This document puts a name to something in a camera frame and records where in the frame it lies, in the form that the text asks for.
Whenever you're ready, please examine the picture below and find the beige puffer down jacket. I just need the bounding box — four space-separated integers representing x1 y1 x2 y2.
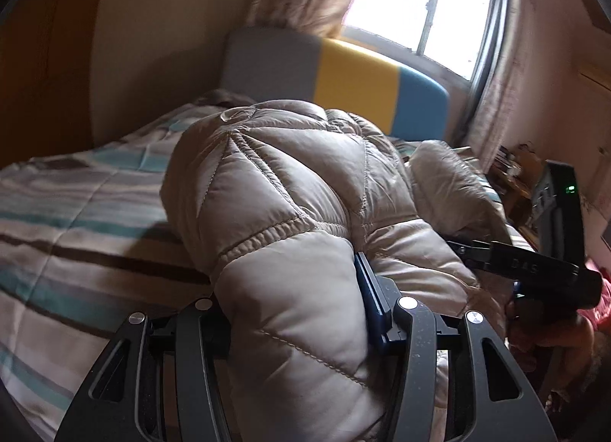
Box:
160 101 512 441

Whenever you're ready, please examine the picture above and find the person right hand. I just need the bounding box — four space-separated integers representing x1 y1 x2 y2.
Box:
505 299 595 378

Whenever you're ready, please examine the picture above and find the red blanket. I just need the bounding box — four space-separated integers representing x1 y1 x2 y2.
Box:
575 255 611 343

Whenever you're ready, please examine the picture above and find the wooden side table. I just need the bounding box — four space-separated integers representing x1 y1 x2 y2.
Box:
488 143 544 228

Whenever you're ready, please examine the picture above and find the right beige curtain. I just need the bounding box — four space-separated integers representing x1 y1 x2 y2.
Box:
466 0 535 171

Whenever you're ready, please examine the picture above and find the striped bed duvet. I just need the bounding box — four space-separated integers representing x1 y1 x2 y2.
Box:
1 90 523 441

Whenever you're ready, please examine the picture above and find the grey yellow blue headboard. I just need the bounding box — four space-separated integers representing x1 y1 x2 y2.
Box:
220 26 448 141

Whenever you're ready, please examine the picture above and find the brown wooden wardrobe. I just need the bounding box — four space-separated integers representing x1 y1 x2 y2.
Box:
1 0 100 165

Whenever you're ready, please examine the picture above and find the window with frame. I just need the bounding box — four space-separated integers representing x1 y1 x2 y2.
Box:
342 0 497 89

